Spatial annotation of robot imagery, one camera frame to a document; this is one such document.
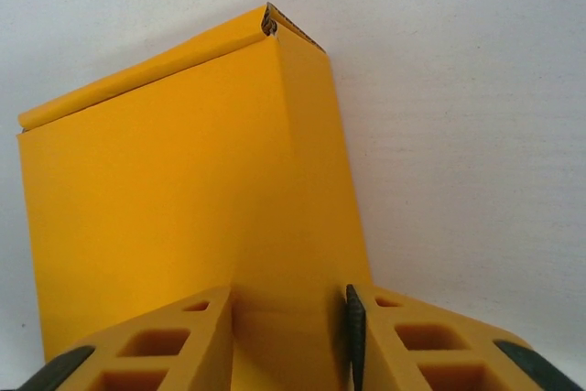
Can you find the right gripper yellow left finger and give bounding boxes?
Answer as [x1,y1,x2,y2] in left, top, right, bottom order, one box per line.
[20,285,235,391]

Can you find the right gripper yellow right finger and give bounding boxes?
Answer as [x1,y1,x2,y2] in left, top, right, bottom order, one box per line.
[344,283,569,391]

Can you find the orange cardboard box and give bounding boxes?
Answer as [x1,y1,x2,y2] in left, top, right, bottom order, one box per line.
[16,2,373,391]

